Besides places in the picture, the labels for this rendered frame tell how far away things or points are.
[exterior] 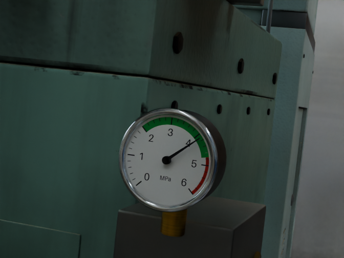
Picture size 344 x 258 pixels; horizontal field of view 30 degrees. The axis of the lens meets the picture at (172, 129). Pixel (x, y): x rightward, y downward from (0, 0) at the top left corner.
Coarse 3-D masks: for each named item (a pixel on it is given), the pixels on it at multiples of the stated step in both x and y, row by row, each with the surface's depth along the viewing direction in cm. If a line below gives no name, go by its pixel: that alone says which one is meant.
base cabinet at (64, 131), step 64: (0, 64) 49; (0, 128) 49; (64, 128) 48; (256, 128) 87; (0, 192) 49; (64, 192) 48; (128, 192) 46; (256, 192) 93; (0, 256) 49; (64, 256) 48
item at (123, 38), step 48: (0, 0) 49; (48, 0) 48; (96, 0) 47; (144, 0) 46; (192, 0) 53; (0, 48) 49; (48, 48) 48; (96, 48) 47; (144, 48) 46; (192, 48) 55; (240, 48) 72
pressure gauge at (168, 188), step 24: (144, 120) 39; (168, 120) 39; (192, 120) 38; (120, 144) 39; (144, 144) 39; (168, 144) 39; (192, 144) 38; (216, 144) 38; (120, 168) 39; (144, 168) 39; (168, 168) 39; (192, 168) 38; (216, 168) 38; (144, 192) 39; (168, 192) 39; (192, 192) 38; (168, 216) 41
